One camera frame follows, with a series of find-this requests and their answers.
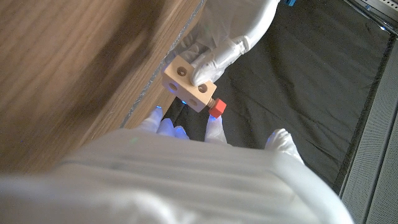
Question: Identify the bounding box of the small wooden block with holes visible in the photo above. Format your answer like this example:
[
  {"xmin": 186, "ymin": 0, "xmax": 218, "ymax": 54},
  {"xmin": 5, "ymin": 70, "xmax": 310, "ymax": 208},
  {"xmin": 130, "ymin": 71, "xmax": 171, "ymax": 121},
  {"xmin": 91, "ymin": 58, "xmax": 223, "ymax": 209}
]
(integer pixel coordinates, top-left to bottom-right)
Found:
[{"xmin": 161, "ymin": 55, "xmax": 218, "ymax": 113}]

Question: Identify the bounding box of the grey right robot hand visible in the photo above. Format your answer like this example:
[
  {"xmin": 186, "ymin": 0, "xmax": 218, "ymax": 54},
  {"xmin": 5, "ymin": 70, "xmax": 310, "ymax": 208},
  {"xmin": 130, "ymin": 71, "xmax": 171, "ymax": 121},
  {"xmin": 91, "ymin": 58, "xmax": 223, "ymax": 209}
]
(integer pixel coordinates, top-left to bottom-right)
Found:
[{"xmin": 0, "ymin": 105, "xmax": 355, "ymax": 224}]

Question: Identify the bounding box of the black backdrop curtain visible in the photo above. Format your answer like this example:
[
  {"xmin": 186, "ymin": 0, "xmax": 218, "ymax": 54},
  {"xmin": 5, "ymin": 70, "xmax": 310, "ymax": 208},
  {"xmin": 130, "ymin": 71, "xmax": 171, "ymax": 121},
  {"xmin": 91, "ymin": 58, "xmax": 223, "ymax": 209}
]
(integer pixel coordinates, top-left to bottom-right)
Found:
[{"xmin": 163, "ymin": 0, "xmax": 396, "ymax": 190}]

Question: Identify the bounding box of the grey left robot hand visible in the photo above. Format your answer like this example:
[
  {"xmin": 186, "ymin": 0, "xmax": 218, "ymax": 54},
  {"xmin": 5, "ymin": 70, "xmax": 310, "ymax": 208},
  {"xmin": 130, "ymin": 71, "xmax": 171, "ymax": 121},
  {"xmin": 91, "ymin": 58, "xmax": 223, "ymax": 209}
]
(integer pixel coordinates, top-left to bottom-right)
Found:
[{"xmin": 164, "ymin": 0, "xmax": 280, "ymax": 87}]

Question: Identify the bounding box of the red-headed wooden screw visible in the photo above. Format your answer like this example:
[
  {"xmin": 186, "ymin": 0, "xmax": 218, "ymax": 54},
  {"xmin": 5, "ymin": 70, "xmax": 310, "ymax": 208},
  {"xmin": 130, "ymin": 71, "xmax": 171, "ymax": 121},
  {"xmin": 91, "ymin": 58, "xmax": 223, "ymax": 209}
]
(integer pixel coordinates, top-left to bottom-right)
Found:
[{"xmin": 206, "ymin": 98, "xmax": 228, "ymax": 119}]

